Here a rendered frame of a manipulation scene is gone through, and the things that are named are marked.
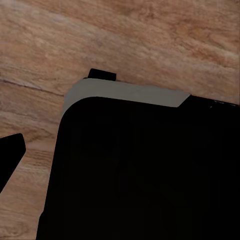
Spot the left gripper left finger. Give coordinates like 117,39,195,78
0,133,26,193

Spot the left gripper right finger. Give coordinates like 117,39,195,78
224,133,240,173

